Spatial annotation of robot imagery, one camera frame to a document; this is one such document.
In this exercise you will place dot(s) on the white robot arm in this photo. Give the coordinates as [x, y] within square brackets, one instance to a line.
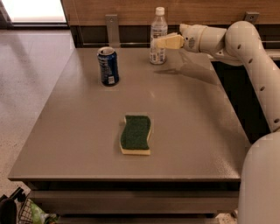
[240, 44]

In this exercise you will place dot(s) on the clear plastic water bottle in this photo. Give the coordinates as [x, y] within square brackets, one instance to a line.
[158, 29]

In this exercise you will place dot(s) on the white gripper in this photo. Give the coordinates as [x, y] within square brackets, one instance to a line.
[189, 39]

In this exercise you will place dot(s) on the blue soda can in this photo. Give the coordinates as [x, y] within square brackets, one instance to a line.
[107, 58]

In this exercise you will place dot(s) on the black object bottom left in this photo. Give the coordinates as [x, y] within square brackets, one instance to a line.
[8, 207]

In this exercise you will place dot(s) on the green yellow sponge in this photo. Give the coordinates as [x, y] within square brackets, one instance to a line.
[135, 136]

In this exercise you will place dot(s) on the left metal bracket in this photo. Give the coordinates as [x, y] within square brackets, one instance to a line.
[113, 30]

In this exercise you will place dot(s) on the grey table drawer front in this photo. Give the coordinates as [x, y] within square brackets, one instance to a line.
[135, 202]

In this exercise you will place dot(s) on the right metal bracket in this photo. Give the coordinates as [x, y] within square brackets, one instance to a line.
[251, 16]

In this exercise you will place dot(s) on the metal bracket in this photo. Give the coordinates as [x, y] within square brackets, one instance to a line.
[113, 30]
[251, 16]

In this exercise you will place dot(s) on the wire basket with green bag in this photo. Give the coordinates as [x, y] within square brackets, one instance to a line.
[30, 213]

